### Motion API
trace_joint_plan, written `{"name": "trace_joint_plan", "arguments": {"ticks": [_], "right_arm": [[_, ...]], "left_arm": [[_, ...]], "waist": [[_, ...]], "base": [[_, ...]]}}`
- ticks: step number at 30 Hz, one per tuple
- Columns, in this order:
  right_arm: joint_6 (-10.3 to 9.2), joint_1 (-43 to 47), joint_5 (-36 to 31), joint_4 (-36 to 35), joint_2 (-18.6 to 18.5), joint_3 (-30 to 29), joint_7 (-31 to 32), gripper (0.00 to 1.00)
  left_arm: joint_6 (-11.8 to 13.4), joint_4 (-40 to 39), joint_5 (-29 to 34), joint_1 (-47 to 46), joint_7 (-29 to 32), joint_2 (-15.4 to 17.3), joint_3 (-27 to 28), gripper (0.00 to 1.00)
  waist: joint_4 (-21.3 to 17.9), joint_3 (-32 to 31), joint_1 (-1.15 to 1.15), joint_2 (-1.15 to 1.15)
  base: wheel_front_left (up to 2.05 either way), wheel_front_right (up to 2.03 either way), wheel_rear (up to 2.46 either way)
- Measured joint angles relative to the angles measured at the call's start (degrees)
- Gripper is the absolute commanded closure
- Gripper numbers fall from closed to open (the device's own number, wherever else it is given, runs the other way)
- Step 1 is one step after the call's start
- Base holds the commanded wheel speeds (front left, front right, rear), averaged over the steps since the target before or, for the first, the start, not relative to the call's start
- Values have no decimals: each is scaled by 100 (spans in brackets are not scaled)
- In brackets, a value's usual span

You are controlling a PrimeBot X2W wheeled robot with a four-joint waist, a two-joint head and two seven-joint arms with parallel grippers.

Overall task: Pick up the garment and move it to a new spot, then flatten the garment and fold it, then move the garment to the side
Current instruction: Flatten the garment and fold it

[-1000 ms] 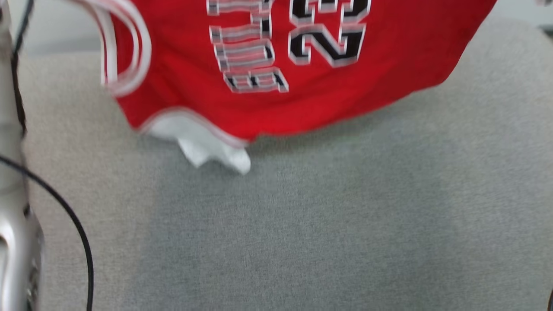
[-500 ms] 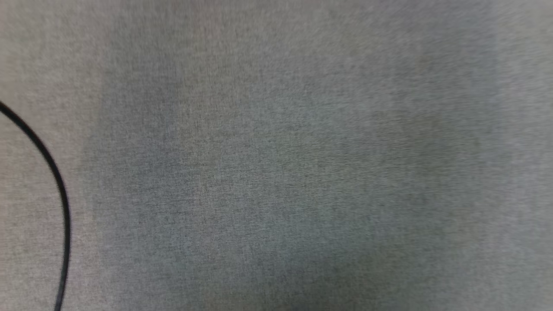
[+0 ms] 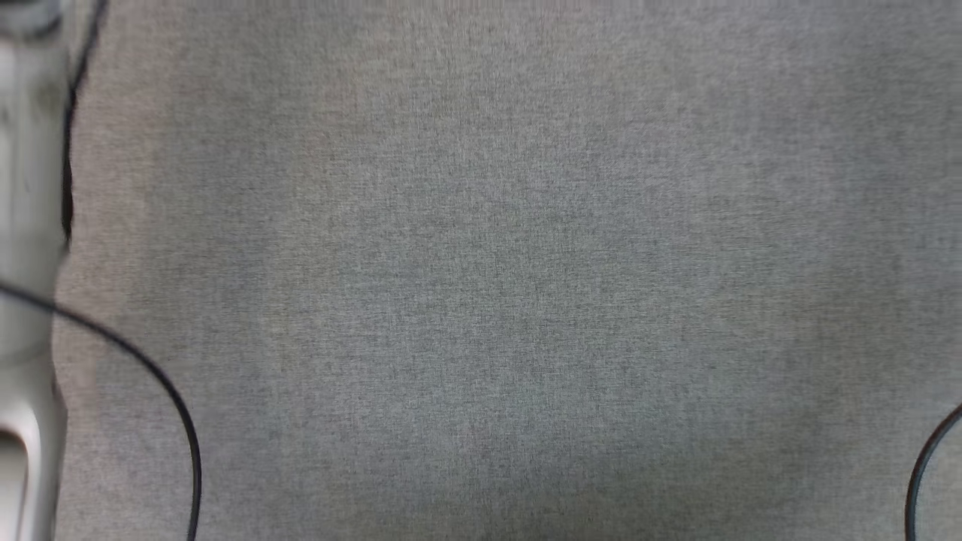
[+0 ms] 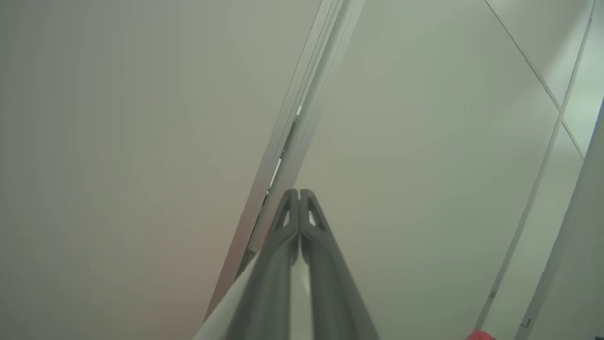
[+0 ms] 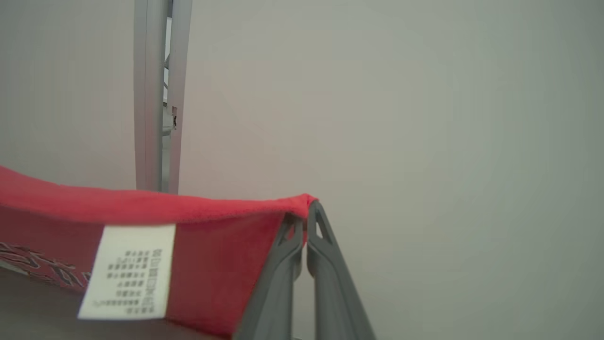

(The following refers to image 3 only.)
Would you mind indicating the grey fabric sofa surface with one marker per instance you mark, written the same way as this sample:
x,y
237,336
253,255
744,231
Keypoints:
x,y
488,263

